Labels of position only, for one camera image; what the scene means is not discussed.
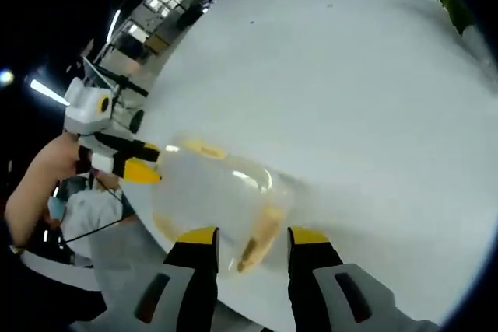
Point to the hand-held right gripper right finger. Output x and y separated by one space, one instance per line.
311 277

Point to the black metal stand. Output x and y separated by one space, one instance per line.
132 87

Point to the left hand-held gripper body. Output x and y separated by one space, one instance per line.
83 110

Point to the person's left hand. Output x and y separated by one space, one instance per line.
72 153

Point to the person's white shirt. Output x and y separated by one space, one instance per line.
93 211

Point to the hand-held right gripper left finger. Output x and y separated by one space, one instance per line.
194 281

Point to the black computer mouse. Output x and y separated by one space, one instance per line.
137 120

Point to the clear container with yellow buckles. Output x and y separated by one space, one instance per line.
264 231

